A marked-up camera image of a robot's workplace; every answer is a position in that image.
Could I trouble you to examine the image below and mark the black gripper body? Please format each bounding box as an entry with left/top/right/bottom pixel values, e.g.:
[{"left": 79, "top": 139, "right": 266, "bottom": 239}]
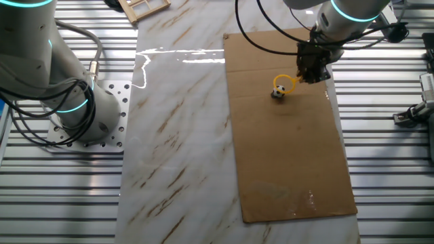
[{"left": 296, "top": 40, "right": 336, "bottom": 69}]

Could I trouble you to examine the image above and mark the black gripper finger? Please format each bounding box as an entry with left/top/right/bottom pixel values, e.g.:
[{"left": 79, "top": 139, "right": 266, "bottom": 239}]
[
  {"left": 311, "top": 66, "right": 332, "bottom": 85},
  {"left": 296, "top": 65, "right": 315, "bottom": 85}
]

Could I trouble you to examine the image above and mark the yellow bubble ring wand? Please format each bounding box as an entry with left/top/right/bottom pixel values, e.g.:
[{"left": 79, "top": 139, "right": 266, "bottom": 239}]
[{"left": 273, "top": 74, "right": 302, "bottom": 95}]

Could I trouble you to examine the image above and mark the small soccer ball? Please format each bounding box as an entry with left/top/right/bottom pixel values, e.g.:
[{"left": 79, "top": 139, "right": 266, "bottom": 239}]
[{"left": 271, "top": 85, "right": 286, "bottom": 100}]

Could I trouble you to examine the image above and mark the brown cardboard sheet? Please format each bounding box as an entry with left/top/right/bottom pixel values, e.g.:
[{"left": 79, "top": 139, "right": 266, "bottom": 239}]
[{"left": 222, "top": 26, "right": 359, "bottom": 224}]

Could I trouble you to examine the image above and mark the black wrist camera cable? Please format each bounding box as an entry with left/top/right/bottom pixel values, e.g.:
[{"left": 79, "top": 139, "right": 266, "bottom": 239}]
[{"left": 256, "top": 0, "right": 403, "bottom": 47}]

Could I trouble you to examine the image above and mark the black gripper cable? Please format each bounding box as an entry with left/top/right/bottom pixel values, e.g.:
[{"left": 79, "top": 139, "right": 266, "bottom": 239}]
[{"left": 234, "top": 0, "right": 300, "bottom": 56}]

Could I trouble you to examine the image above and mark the silver ribbed camera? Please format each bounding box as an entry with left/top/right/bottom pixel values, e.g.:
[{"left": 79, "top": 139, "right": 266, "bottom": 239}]
[
  {"left": 374, "top": 12, "right": 398, "bottom": 28},
  {"left": 419, "top": 72, "right": 434, "bottom": 102}
]

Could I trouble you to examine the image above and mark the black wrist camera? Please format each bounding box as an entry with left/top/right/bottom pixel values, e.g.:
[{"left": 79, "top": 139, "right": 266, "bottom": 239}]
[{"left": 384, "top": 22, "right": 410, "bottom": 44}]

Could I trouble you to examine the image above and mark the black bracket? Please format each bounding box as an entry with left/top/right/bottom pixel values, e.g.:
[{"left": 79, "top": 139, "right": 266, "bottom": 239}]
[{"left": 421, "top": 32, "right": 434, "bottom": 74}]

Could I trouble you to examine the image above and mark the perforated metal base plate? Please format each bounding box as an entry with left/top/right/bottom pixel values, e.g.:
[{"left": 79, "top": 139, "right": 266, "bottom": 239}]
[{"left": 45, "top": 80, "right": 132, "bottom": 154}]

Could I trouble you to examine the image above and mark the wooden window frame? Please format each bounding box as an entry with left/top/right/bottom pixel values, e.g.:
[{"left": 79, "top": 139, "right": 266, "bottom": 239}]
[{"left": 117, "top": 0, "right": 172, "bottom": 24}]

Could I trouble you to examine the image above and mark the grey cable with metal connector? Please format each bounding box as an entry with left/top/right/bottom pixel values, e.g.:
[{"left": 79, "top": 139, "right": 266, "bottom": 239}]
[{"left": 56, "top": 20, "right": 104, "bottom": 84}]

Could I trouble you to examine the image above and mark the black cable bundle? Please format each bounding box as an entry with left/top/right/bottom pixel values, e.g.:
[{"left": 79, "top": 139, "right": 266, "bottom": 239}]
[{"left": 0, "top": 79, "right": 98, "bottom": 148}]

